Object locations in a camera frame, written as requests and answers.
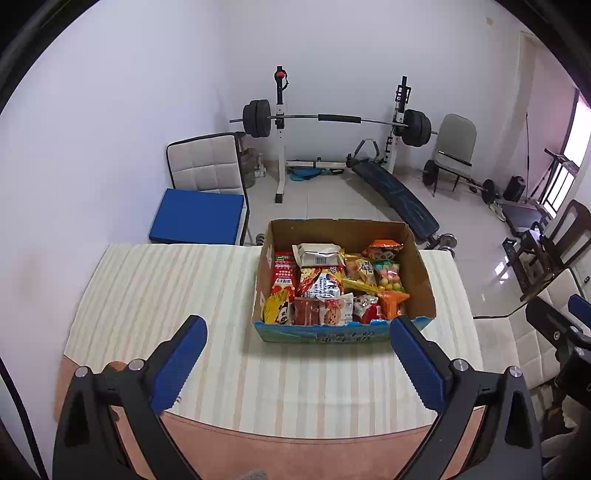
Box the white padded chair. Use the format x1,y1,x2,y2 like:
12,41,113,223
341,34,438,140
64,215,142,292
166,131,252,245
473,268,591,398

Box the small orange snack packet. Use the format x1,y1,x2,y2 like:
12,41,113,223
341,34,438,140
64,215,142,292
378,292,411,319

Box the yellow panda snack packet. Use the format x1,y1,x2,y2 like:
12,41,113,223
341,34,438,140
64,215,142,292
263,293,294,324

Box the yellow egg biscuit packet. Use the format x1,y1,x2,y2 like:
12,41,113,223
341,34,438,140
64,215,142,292
344,256,377,294

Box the barbell with black plates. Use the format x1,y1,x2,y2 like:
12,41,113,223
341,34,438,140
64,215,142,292
229,99,438,148

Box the colourful candy ball packet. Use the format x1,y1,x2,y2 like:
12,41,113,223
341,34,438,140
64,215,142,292
374,261,402,292

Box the black cable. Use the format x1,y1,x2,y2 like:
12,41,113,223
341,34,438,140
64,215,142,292
0,360,47,480

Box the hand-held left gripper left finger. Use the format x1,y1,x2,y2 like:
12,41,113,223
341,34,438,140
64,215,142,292
52,315,208,480

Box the person's right hand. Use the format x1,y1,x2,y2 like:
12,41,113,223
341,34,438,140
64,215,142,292
542,427,583,472

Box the silver white barcode packet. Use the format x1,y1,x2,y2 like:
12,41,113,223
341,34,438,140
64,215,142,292
295,243,345,268

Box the blue seat cushion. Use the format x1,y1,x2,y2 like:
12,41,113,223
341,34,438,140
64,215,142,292
148,188,245,245

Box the chocolate chip cookie packet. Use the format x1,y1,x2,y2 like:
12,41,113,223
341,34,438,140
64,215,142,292
318,295,354,324

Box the dark wooden chair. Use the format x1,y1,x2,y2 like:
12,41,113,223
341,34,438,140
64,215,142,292
503,199,591,301

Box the black sit-up bench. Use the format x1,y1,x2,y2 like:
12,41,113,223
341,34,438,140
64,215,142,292
346,138,458,252

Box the window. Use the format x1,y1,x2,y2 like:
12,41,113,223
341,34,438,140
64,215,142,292
561,90,591,208

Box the red white snack packet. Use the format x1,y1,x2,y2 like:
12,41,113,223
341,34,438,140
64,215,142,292
353,295,384,324

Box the white barbell rack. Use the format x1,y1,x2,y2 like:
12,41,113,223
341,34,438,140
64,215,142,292
270,65,414,204

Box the clear plastic jars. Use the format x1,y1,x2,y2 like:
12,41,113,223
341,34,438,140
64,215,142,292
242,148,266,188

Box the dark red snack packet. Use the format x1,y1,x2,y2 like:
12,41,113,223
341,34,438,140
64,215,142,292
293,298,321,326

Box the dark low bench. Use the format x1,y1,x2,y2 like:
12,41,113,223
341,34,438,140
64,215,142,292
501,200,548,234

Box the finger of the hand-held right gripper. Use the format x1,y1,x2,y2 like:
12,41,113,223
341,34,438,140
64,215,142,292
526,298,585,352
569,294,591,330

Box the small floor barbell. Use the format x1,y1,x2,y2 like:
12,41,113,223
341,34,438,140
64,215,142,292
422,150,497,204

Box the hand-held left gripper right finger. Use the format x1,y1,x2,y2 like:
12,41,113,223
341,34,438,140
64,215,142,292
389,316,544,480

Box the black speaker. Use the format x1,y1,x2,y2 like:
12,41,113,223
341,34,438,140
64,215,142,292
503,175,527,202

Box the striped tablecloth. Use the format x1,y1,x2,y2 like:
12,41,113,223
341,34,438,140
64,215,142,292
65,242,485,439

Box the red snack packet stack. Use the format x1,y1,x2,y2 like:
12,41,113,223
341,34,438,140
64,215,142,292
272,251,298,296

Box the orange cartoon snack packet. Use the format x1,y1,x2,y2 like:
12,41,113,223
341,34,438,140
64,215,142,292
362,239,402,260

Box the grey chair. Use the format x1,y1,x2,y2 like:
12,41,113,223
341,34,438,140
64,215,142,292
431,114,478,197

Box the red yellow instant noodle packet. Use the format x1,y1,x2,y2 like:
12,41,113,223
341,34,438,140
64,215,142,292
298,267,345,298

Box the brown cardboard box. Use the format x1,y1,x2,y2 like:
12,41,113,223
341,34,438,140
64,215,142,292
252,219,437,344

